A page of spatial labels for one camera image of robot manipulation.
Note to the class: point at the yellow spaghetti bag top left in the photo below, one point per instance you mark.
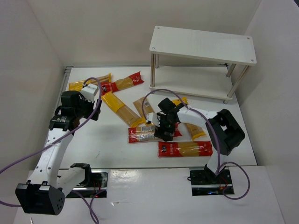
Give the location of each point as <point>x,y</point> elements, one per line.
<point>77,86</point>

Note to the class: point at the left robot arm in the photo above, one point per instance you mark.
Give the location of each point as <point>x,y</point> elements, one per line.
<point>45,191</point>

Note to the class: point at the aluminium table edge rail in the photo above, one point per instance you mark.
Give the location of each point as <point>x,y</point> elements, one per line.
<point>59,88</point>

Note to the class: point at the white two-tier shelf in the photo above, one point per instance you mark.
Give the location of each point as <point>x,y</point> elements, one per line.
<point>199,63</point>

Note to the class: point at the red spaghetti bag top centre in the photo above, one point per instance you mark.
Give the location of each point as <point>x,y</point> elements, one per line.
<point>121,84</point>

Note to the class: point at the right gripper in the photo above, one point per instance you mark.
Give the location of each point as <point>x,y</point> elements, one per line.
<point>164,134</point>

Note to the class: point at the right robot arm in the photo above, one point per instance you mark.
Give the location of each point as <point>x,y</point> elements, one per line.
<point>224,131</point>

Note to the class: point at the red spaghetti bag with label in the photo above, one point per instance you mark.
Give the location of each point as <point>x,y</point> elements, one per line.
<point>142,134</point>

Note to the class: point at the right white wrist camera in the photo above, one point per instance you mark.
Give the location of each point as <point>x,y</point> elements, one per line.
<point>152,118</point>

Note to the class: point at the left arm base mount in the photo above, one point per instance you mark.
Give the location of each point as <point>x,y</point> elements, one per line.
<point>93,184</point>

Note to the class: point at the yellow spaghetti bag right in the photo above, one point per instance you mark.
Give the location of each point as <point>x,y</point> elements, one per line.
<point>193,130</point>

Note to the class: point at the red spaghetti bag front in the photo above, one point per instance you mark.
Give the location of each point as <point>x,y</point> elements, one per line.
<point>185,149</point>

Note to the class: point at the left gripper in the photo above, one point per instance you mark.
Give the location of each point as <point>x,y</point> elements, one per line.
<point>94,109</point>

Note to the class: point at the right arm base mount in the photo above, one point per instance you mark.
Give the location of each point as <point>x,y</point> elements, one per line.
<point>202,185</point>

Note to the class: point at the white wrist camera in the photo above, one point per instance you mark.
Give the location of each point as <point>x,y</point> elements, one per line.
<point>89,92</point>
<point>152,118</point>

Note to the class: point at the yellow spaghetti bag centre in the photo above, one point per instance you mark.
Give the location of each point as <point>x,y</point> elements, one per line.
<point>144,108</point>

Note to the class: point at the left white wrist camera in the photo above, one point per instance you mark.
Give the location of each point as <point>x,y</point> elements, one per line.
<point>89,92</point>

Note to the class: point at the yellow spaghetti bag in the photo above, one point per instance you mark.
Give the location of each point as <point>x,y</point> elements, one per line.
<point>193,130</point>
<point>121,110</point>
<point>77,86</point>
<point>144,108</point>

